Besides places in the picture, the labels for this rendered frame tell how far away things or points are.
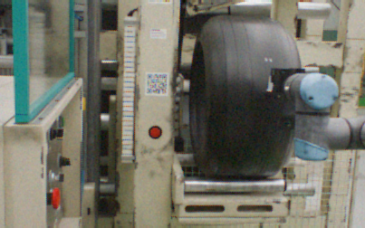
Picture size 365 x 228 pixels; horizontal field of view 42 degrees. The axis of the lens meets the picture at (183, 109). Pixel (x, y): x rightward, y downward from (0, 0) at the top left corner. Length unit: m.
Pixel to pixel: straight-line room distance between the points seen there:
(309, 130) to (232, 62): 0.41
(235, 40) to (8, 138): 0.88
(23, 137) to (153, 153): 0.91
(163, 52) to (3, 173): 0.89
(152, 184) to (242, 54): 0.53
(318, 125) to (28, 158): 0.63
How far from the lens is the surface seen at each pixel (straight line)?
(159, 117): 1.53
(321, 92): 1.04
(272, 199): 1.58
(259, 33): 1.47
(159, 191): 1.60
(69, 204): 1.29
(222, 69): 1.37
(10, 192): 0.73
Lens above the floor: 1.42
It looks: 10 degrees down
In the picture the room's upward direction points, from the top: 3 degrees clockwise
